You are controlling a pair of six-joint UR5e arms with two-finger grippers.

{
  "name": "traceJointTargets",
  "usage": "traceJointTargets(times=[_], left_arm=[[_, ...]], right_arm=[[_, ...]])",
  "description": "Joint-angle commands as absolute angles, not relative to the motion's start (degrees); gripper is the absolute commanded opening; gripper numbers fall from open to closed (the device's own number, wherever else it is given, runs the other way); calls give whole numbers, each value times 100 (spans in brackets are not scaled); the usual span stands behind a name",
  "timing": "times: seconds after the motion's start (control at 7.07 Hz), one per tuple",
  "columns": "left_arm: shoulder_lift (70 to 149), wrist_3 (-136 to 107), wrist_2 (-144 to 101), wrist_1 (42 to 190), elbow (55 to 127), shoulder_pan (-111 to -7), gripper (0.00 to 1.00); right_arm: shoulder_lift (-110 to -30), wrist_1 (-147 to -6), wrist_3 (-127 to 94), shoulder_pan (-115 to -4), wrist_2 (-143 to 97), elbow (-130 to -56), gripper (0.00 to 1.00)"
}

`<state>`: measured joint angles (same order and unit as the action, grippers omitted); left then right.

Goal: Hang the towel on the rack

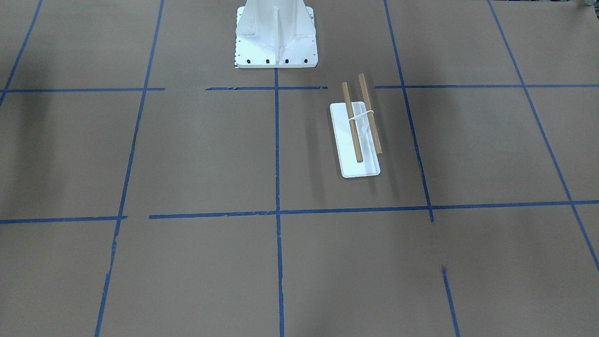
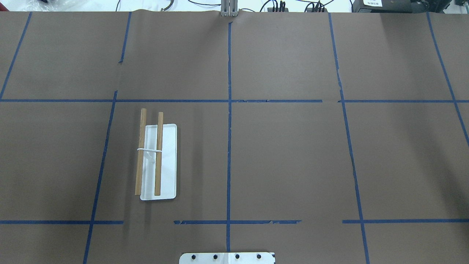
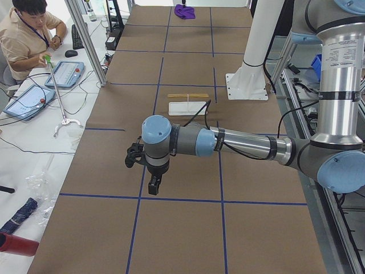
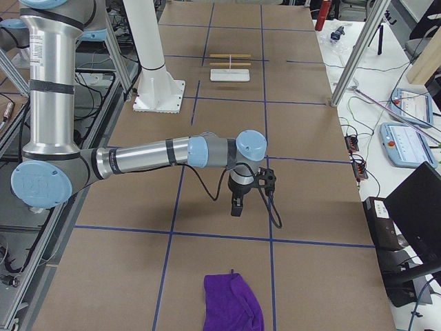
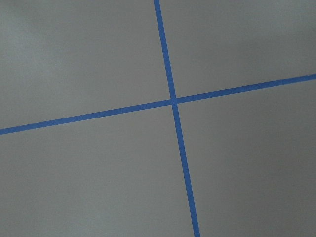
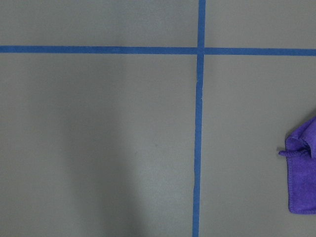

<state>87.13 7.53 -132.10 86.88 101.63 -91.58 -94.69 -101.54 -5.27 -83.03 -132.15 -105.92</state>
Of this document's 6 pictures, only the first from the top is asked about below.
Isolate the wooden rack rod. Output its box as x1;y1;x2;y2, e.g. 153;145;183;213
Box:
342;82;363;163
358;73;383;155

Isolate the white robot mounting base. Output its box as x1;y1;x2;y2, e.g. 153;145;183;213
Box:
234;0;319;69

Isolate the white rack base plate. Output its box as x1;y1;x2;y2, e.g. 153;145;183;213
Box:
329;102;380;178

